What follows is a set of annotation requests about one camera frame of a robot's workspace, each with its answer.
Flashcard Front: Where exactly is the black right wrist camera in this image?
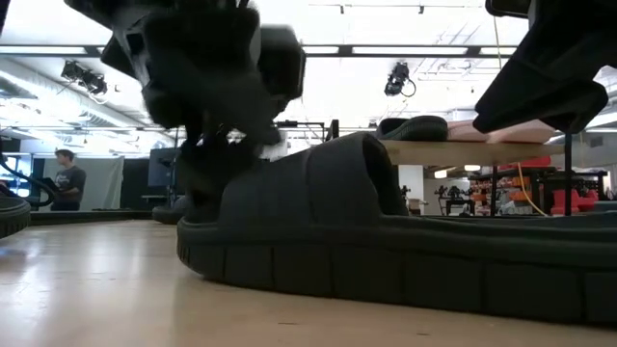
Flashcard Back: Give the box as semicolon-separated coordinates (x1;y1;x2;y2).
484;0;531;19

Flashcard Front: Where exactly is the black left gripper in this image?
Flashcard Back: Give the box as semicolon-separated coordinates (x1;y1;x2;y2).
65;0;283;224

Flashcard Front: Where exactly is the black overhead light bar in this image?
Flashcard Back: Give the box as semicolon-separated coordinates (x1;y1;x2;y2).
0;43;520;59

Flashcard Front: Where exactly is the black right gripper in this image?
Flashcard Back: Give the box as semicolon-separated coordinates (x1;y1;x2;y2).
472;0;617;135

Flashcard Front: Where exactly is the background robot rig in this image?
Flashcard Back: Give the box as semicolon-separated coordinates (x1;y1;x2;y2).
436;185;476;216

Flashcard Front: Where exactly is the person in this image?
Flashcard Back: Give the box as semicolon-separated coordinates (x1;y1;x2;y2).
50;148;88;212

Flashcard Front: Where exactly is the black table frame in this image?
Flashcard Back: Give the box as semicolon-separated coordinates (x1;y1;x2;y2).
29;210;155;227

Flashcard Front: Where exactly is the black overhead camera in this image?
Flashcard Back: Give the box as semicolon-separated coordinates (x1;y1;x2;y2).
384;61;416;97

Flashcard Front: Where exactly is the grey partition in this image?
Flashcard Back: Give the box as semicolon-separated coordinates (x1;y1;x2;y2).
42;156;125;212

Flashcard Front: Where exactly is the yellow hanging cable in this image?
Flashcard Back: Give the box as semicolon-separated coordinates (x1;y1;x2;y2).
516;162;550;217

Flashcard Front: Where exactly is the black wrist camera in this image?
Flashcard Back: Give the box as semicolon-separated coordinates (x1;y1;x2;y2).
484;0;531;19
259;23;308;115

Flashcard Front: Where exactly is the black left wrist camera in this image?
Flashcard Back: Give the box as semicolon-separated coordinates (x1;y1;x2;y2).
259;23;308;115

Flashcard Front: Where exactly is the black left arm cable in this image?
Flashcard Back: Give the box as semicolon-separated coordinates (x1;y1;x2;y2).
0;153;55;208

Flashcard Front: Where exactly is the black background frame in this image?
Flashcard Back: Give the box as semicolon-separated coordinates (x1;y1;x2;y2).
274;120;334;144

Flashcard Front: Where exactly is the black ceiling camera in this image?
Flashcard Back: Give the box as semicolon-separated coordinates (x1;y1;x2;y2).
60;60;108;97

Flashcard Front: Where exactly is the dark background monitor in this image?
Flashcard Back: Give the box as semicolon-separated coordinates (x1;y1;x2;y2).
148;147;182;189

